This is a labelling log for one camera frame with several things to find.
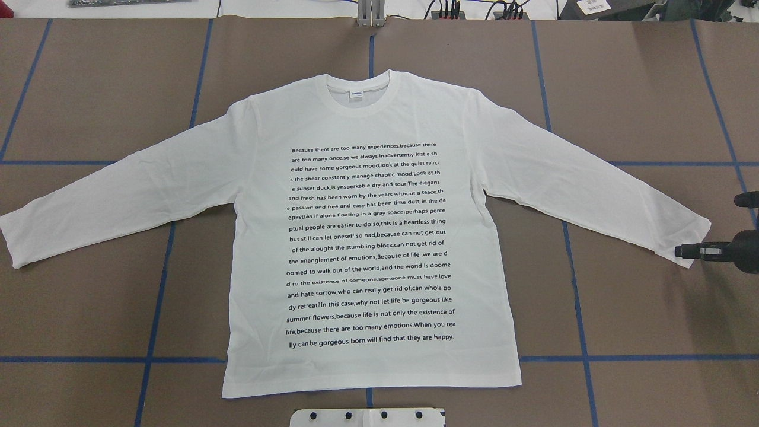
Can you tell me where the silver foil tray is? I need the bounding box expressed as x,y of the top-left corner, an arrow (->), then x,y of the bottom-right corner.
66,0 -> 187,8

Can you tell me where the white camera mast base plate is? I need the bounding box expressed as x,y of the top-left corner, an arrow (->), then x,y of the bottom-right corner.
290,407 -> 447,426

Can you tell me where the white long-sleeve printed shirt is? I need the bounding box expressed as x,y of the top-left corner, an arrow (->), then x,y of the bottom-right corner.
2,70 -> 711,399

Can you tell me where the lower orange black adapter box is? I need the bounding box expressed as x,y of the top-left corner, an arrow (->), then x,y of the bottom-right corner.
486,1 -> 529,21

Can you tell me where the aluminium frame post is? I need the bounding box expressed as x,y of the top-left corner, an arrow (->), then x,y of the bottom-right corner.
356,0 -> 387,27

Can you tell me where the orange black adapter box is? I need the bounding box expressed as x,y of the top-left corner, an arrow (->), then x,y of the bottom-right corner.
486,1 -> 529,21
425,0 -> 465,20

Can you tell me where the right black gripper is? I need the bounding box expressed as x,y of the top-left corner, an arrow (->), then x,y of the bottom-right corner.
675,230 -> 758,274

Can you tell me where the upper orange black adapter box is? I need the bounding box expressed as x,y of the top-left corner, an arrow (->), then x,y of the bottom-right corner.
425,0 -> 465,20

